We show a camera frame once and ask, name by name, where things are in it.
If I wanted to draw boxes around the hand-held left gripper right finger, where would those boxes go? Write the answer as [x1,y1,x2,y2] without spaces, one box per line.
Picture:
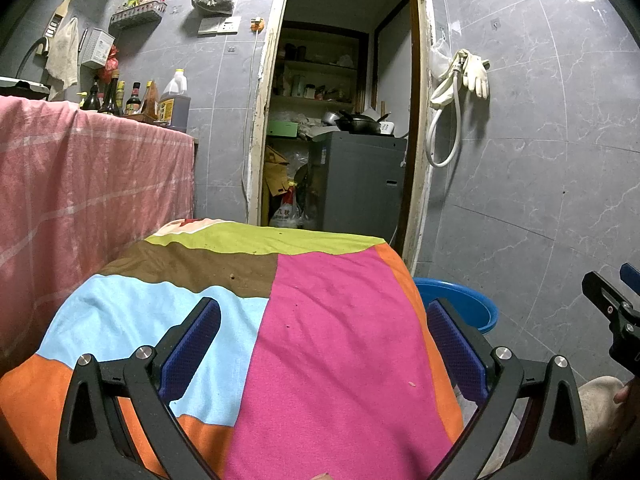
[426,296,590,480]

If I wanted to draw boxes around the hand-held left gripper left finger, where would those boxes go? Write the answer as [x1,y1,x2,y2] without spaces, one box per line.
[56,296,223,480]

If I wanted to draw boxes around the blue plastic bucket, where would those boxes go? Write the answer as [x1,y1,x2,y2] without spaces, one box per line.
[412,277,500,337]

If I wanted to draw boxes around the beige cloth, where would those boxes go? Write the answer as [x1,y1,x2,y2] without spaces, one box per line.
[576,376,627,467]

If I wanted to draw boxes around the colourful patchwork blanket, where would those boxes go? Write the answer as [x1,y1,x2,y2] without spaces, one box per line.
[0,217,467,480]

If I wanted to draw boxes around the pink checked cloth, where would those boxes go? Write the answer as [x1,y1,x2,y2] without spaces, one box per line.
[0,95,197,362]

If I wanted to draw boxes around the green box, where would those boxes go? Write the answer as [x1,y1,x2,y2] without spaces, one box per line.
[266,119,300,139]

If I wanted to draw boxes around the large oil jug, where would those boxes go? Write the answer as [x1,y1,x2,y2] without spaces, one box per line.
[157,67,192,129]

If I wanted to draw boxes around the black wok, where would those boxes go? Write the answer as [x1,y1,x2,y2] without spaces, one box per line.
[336,110,392,137]

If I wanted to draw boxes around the orange brown sauce bottle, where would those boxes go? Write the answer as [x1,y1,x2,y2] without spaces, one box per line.
[141,80,160,117]

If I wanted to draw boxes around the white rubber gloves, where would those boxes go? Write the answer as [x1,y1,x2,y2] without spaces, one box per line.
[462,49,491,100]

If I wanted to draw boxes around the tall dark sauce bottle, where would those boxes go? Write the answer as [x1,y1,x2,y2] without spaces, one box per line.
[98,71,122,116]

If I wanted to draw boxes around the green glass bottle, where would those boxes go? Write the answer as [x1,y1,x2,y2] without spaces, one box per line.
[80,76,102,112]

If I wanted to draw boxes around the clear plastic bag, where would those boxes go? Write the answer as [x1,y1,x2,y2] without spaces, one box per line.
[431,35,454,82]

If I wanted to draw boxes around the red plastic bag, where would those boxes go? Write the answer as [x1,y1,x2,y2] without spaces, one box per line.
[97,45,122,84]

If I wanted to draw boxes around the wooden storage shelf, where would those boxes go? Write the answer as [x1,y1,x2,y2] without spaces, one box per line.
[272,22,371,107]

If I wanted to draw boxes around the grey utensil holder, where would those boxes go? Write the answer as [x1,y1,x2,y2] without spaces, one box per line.
[80,27,117,71]

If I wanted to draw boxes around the beige towel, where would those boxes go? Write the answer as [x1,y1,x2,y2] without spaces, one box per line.
[46,17,81,102]

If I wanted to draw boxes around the wooden brush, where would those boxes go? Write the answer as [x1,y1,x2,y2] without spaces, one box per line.
[45,0,77,42]

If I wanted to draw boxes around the wooden door frame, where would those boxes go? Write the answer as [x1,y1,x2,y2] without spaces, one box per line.
[245,0,434,272]

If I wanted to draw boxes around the white hose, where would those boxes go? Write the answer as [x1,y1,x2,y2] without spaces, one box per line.
[425,50,469,169]

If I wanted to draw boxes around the wall socket panel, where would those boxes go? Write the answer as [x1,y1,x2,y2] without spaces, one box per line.
[197,16,242,37]

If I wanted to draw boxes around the grey wall shelf rack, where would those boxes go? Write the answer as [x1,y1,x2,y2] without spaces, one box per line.
[109,2,168,32]

